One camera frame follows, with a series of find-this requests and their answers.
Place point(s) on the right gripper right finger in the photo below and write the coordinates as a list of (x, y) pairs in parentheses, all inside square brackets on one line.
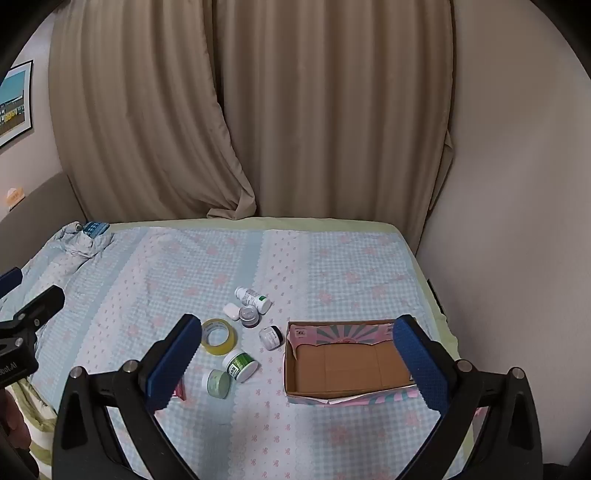
[(509, 444)]

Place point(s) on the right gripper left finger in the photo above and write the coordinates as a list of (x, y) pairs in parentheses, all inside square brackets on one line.
[(85, 444)]

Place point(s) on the red small box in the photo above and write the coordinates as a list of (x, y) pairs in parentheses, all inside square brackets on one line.
[(180, 390)]

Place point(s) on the pale green cream jar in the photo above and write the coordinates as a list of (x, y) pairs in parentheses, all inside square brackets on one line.
[(216, 383)]

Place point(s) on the green white labelled jar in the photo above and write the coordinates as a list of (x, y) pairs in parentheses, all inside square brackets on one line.
[(239, 365)]

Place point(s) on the yellow tape roll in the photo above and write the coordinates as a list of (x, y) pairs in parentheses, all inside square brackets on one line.
[(218, 337)]

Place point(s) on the small silver lidded jar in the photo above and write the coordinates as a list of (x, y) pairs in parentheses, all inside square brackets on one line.
[(248, 316)]

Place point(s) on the white medicine bottle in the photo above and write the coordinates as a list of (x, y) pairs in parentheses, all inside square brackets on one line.
[(249, 297)]

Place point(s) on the person's left hand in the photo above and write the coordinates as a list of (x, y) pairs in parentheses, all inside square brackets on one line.
[(18, 433)]

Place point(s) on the crumpled blue white cloth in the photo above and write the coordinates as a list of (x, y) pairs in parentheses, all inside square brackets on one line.
[(72, 245)]

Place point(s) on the brown sofa backrest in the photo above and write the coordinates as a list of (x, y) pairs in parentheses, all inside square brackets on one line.
[(26, 228)]

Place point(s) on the checked blue pink bedsheet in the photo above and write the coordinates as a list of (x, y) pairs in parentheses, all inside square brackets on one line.
[(129, 296)]

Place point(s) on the blue card pack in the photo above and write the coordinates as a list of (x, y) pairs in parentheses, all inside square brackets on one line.
[(94, 229)]

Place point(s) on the white earbuds case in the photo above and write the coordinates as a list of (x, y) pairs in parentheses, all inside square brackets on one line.
[(232, 311)]

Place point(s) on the open cardboard box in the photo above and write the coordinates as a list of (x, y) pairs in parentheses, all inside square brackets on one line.
[(343, 363)]

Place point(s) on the white jar black band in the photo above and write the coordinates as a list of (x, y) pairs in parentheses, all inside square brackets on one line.
[(271, 337)]

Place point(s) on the beige curtain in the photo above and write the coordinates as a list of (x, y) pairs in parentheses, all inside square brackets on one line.
[(168, 110)]

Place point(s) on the framed wall picture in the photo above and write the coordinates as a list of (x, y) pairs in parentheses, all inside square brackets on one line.
[(15, 103)]

